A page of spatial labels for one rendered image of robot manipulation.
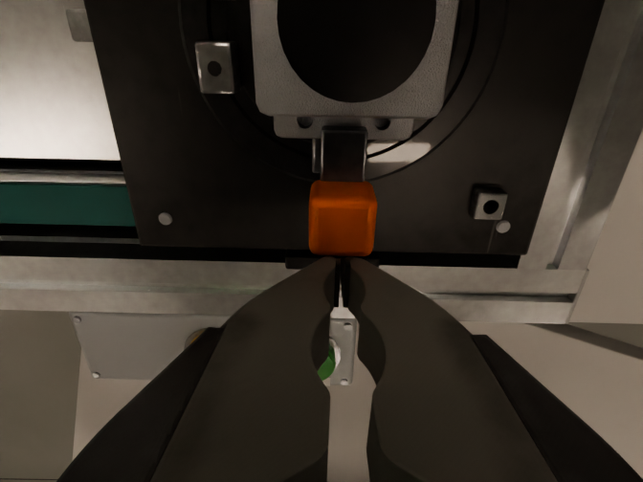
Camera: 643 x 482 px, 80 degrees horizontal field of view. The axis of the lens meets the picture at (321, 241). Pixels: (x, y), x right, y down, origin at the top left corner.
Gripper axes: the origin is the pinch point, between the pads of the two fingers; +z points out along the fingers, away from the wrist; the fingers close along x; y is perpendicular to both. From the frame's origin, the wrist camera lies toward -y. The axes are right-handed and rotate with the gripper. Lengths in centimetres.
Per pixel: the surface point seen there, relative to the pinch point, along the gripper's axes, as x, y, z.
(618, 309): 29.3, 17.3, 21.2
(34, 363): -121, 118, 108
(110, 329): -16.1, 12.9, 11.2
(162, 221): -10.2, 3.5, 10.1
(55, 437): -128, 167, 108
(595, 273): 25.6, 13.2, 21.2
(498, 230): 9.7, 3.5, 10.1
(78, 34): -12.8, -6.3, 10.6
